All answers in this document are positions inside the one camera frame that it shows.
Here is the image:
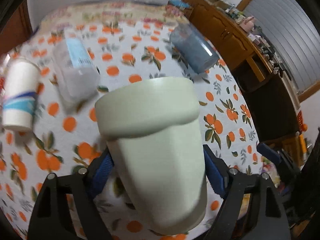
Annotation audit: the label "pale green insulated cup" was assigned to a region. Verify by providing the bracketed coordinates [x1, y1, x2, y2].
[95, 77, 207, 235]

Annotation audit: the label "blue translucent plastic cup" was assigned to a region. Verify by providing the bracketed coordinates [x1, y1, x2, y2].
[169, 23, 219, 74]

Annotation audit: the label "white paper cup blue stripes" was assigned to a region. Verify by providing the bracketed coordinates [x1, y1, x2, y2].
[2, 57, 41, 132]

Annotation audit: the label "wooden sideboard cabinet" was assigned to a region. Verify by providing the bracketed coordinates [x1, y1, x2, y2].
[183, 0, 305, 166]

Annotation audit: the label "pink kettle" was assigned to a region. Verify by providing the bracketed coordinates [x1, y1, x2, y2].
[239, 16, 255, 33]

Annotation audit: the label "grey window blind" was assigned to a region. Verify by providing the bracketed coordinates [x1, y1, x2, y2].
[244, 0, 319, 92]

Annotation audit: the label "frosted plastic bottle blue label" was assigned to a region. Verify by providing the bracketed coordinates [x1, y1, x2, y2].
[53, 30, 100, 103]

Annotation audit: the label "blue plastic bag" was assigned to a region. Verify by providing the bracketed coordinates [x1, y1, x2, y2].
[168, 0, 190, 10]

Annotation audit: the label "orange print tablecloth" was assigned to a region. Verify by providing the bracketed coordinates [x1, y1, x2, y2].
[0, 17, 266, 240]

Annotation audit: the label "brown louvered wardrobe door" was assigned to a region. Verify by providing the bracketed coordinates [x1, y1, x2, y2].
[1, 0, 33, 54]

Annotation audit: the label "floral bed quilt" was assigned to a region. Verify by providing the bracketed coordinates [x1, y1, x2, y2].
[39, 1, 188, 31]

